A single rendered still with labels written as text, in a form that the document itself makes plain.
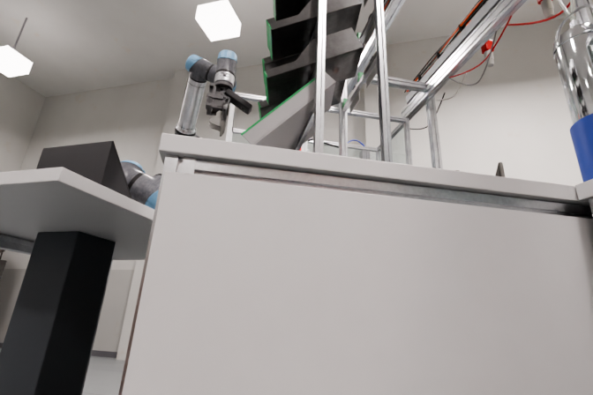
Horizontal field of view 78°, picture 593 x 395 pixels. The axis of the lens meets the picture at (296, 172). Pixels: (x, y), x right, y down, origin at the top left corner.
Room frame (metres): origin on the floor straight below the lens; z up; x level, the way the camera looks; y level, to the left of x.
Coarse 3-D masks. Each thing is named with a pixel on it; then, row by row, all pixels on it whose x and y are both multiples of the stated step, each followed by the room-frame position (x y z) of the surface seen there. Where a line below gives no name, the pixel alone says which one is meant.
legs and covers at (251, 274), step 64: (192, 192) 0.51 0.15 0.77; (256, 192) 0.53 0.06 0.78; (320, 192) 0.54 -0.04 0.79; (384, 192) 0.58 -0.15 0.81; (448, 192) 0.60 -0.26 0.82; (192, 256) 0.51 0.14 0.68; (256, 256) 0.53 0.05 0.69; (320, 256) 0.54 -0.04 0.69; (384, 256) 0.56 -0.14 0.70; (448, 256) 0.58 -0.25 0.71; (512, 256) 0.60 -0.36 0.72; (576, 256) 0.63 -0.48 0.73; (192, 320) 0.51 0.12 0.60; (256, 320) 0.53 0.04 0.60; (320, 320) 0.54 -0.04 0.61; (384, 320) 0.56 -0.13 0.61; (448, 320) 0.58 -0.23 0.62; (512, 320) 0.60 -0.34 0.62; (576, 320) 0.62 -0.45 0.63; (128, 384) 0.50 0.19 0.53; (192, 384) 0.52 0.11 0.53; (256, 384) 0.53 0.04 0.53; (320, 384) 0.55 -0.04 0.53; (384, 384) 0.56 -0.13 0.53; (448, 384) 0.58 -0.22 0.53; (512, 384) 0.60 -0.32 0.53; (576, 384) 0.62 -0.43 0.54
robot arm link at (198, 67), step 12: (192, 60) 1.24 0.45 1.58; (204, 60) 1.25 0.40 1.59; (192, 72) 1.27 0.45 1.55; (204, 72) 1.26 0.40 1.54; (192, 84) 1.31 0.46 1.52; (204, 84) 1.32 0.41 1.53; (192, 96) 1.36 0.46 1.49; (192, 108) 1.41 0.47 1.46; (180, 120) 1.47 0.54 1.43; (192, 120) 1.46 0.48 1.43; (180, 132) 1.50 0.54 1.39; (192, 132) 1.52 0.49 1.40
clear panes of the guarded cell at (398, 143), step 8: (232, 136) 2.55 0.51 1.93; (240, 136) 2.56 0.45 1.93; (400, 136) 2.38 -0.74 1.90; (312, 144) 2.67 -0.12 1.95; (392, 144) 2.51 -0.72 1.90; (400, 144) 2.39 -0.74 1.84; (312, 152) 2.67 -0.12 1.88; (328, 152) 2.69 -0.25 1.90; (336, 152) 2.71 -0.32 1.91; (352, 152) 2.73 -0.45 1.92; (376, 152) 2.77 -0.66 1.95; (392, 152) 2.52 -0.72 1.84; (400, 152) 2.40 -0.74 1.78; (400, 160) 2.41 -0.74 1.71
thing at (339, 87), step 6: (336, 84) 0.95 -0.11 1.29; (342, 84) 0.96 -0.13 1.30; (336, 90) 0.99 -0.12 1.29; (342, 90) 1.00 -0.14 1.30; (336, 96) 1.02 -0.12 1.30; (258, 102) 0.94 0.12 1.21; (264, 102) 0.94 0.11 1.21; (336, 102) 1.06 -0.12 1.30; (264, 108) 0.95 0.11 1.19; (270, 108) 0.96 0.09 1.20; (264, 114) 0.98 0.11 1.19
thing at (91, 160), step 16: (80, 144) 1.07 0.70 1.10; (96, 144) 1.05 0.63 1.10; (112, 144) 1.04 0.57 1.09; (48, 160) 1.10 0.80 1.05; (64, 160) 1.08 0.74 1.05; (80, 160) 1.06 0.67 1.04; (96, 160) 1.04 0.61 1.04; (112, 160) 1.05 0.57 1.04; (96, 176) 1.04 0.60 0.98; (112, 176) 1.07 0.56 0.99; (128, 192) 1.14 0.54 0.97
